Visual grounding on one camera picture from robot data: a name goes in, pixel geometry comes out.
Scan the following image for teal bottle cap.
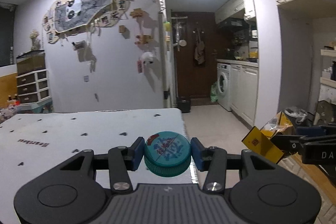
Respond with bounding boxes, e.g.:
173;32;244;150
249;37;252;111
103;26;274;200
143;131;192;177

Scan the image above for hanging tote bag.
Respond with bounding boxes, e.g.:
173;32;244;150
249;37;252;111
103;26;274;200
194;28;206;65

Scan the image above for white kitchen base cabinets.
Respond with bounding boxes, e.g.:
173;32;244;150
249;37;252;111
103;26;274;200
230;63;259;127

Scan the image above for grey trash can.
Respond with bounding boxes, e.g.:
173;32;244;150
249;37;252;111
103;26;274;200
285;107;308;126

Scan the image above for yellow packet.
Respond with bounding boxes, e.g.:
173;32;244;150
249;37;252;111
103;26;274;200
241;111;294;164

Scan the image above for white refrigerator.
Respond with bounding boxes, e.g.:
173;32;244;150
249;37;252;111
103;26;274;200
157;0;177;109

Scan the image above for white drawer cabinet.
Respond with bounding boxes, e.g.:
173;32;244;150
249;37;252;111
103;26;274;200
16;69;50;105

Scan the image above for black floor box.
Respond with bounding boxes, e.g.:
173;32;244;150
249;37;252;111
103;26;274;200
177;99;192;113

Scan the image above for green plastic bag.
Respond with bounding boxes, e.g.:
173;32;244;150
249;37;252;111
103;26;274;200
210;82;219;103

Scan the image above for panda cloth wall board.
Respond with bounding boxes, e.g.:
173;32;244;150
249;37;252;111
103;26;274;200
43;0;132;45

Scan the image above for white kitchen upper cabinets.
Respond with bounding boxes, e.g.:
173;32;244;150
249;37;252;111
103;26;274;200
215;0;256;25

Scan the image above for white plush toy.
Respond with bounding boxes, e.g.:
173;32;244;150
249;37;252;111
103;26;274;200
139;51;155;64

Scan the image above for low wooden top cabinet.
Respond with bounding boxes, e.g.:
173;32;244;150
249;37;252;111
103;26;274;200
283;153;336;224

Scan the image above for glass tank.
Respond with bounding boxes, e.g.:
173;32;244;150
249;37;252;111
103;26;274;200
16;49;46;76

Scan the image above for white washing machine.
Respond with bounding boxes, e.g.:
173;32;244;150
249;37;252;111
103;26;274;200
217;63;232;111

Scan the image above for dried flower bunch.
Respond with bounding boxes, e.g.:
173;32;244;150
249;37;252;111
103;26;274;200
29;29;41;51

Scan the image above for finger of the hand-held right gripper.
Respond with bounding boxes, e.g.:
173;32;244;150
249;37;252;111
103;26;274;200
270;135;336;155
296;126;336;136

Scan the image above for white shelf unit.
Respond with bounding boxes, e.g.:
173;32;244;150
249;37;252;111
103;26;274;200
319;44;336;109

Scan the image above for pile of small toys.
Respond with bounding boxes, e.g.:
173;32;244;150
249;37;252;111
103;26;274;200
0;94;21;125

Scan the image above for black range hood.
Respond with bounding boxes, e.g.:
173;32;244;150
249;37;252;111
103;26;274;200
217;17;248;30

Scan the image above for olive printed cloth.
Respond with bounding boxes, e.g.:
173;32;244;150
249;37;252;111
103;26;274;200
314;100;336;126

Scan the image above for brown wooden door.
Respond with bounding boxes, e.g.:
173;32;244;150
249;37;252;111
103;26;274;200
171;12;218;99

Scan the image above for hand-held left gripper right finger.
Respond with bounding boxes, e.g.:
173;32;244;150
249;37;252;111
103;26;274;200
191;137;276;193

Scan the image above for hanging white round utensil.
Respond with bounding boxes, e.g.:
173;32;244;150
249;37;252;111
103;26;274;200
175;22;187;47

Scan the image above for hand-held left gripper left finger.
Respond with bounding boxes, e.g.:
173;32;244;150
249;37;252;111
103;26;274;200
59;136;145;193

